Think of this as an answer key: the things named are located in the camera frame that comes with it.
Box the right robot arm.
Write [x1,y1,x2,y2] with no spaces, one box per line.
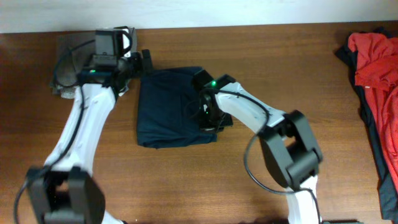
[192,70,323,223]

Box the grey folded shirt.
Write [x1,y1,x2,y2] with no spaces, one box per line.
[49,27,138,100]

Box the red shirt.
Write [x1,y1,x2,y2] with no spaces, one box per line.
[348,33,397,187]

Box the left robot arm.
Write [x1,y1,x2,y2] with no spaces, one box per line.
[20,26,153,223]

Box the navy blue garment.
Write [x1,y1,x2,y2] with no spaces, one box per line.
[136,67,233,149]

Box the black garment under red shirt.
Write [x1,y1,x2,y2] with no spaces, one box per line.
[335,38,397,223]

